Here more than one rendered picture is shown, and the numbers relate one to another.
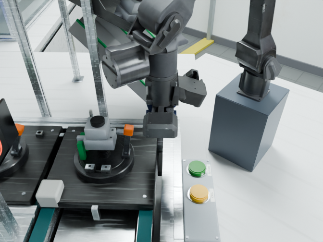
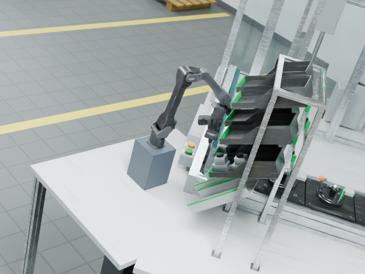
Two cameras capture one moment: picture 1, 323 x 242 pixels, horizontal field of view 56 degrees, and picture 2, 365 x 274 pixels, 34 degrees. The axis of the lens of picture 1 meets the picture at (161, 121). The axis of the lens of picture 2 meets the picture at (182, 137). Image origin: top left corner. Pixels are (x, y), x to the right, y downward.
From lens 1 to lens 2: 310 cm
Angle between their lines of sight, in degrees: 109
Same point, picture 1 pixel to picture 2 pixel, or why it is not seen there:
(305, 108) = (80, 184)
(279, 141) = (120, 173)
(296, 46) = not seen: outside the picture
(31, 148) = (266, 181)
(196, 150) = (173, 185)
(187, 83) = (206, 117)
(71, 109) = (253, 236)
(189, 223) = (197, 140)
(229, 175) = not seen: hidden behind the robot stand
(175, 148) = (195, 162)
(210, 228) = (190, 137)
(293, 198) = not seen: hidden behind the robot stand
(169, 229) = (205, 143)
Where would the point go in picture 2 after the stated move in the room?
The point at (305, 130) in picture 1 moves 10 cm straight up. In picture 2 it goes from (97, 173) to (101, 156)
